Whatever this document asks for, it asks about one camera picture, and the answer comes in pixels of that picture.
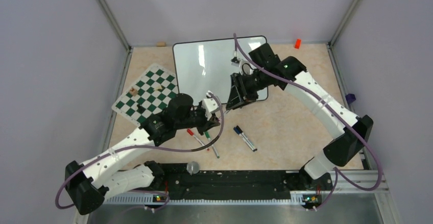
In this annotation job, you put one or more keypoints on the purple object at edge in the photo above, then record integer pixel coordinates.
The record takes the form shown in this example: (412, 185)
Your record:
(350, 98)

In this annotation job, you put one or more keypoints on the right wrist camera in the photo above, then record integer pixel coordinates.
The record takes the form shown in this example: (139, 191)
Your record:
(237, 61)

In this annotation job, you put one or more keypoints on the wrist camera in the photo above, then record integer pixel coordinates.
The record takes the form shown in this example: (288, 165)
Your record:
(237, 61)
(210, 106)

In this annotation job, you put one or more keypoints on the green whiteboard marker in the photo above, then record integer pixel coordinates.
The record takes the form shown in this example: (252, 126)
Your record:
(213, 147)

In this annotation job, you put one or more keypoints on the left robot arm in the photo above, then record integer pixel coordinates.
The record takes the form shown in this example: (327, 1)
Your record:
(85, 185)

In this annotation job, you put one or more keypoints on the black whiteboard marker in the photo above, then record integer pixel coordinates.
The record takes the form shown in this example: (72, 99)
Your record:
(246, 139)

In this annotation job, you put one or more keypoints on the green white chessboard mat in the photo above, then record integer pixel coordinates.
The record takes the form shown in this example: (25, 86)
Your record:
(152, 101)

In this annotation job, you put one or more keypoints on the blue whiteboard marker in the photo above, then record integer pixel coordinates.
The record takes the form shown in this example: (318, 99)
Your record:
(243, 139)

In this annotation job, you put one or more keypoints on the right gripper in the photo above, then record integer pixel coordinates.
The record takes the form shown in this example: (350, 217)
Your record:
(239, 96)

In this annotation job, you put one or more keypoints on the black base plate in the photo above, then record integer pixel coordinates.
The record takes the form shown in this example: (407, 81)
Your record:
(233, 185)

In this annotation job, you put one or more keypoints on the wooden cork piece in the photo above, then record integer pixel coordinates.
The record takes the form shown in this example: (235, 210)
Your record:
(160, 44)

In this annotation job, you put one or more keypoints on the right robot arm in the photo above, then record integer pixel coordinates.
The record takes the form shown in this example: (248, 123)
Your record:
(348, 130)

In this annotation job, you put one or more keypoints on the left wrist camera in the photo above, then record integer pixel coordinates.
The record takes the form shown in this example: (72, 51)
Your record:
(210, 106)

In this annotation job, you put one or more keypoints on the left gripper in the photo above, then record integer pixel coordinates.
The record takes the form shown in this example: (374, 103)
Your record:
(207, 124)

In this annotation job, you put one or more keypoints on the wooden chess piece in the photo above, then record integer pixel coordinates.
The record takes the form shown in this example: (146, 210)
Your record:
(133, 91)

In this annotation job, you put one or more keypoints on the orange toy block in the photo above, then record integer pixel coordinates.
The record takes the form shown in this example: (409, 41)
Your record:
(297, 43)

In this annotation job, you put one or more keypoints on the red whiteboard marker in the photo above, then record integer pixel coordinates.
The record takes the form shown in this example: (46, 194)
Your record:
(195, 137)

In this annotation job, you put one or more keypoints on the grey round knob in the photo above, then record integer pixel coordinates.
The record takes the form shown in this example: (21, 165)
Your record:
(193, 167)

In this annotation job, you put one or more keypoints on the whiteboard with black frame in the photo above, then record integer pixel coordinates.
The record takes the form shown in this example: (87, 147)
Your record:
(202, 66)

